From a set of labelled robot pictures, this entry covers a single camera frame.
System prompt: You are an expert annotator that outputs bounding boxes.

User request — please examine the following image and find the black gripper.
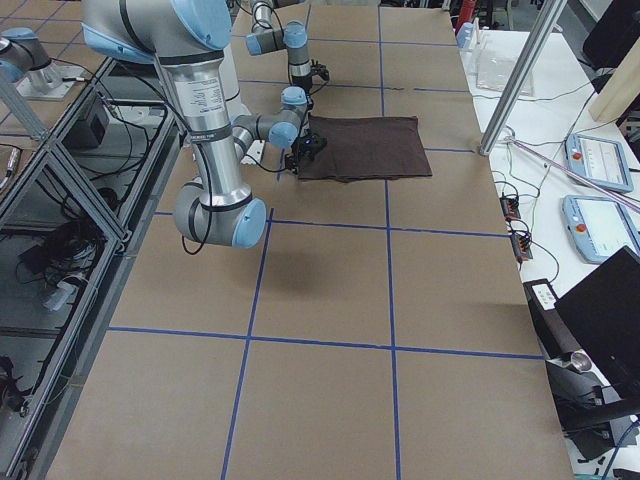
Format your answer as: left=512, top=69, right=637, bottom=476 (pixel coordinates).
left=284, top=132, right=327, bottom=174
left=289, top=59, right=330, bottom=108

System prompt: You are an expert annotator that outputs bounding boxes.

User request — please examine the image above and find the dark brown t-shirt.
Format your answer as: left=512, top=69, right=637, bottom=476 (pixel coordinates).
left=298, top=116, right=432, bottom=183

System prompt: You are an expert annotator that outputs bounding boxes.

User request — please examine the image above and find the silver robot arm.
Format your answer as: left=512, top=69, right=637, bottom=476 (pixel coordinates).
left=245, top=1, right=330, bottom=109
left=82, top=1, right=318, bottom=249

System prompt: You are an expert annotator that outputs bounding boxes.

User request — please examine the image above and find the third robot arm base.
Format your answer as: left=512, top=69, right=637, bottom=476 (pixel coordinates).
left=1, top=27, right=85, bottom=101

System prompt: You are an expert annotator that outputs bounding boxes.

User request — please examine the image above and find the red cylinder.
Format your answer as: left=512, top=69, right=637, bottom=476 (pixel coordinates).
left=456, top=0, right=476, bottom=29

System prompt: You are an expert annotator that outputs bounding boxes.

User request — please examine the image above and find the orange terminal block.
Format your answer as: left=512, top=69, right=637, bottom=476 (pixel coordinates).
left=499, top=196, right=521, bottom=221

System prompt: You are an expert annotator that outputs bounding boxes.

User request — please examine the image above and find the upper teach pendant tablet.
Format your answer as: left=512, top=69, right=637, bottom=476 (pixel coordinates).
left=565, top=134, right=634, bottom=193

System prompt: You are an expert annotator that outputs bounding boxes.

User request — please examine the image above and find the teach pendant tablet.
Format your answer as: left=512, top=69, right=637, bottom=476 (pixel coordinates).
left=565, top=134, right=634, bottom=193
left=561, top=195, right=639, bottom=264

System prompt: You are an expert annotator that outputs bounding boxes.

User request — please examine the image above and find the lower teach pendant tablet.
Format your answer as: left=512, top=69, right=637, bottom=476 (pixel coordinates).
left=561, top=195, right=639, bottom=264

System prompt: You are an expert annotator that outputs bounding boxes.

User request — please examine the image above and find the long metal rod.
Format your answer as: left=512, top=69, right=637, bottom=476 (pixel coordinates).
left=503, top=135, right=639, bottom=213

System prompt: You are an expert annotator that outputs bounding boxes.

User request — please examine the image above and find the black monitor with stand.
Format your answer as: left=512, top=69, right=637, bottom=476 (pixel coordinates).
left=524, top=247, right=639, bottom=460

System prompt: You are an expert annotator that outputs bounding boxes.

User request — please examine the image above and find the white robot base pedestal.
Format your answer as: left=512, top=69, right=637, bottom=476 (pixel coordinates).
left=219, top=0, right=270, bottom=161

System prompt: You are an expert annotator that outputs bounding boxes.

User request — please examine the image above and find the aluminium frame post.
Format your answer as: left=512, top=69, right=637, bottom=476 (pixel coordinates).
left=479, top=0, right=567, bottom=156

